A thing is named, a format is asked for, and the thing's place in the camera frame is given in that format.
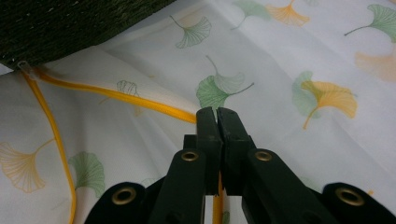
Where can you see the dark green cloth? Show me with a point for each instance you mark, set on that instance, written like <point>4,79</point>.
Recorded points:
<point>46,28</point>

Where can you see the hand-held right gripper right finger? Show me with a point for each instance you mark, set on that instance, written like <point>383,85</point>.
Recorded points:
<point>233,137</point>

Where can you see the white leaf print zipper bag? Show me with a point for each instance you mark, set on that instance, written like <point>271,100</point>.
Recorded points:
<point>280,140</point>

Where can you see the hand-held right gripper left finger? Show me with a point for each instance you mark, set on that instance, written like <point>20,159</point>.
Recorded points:
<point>207,137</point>

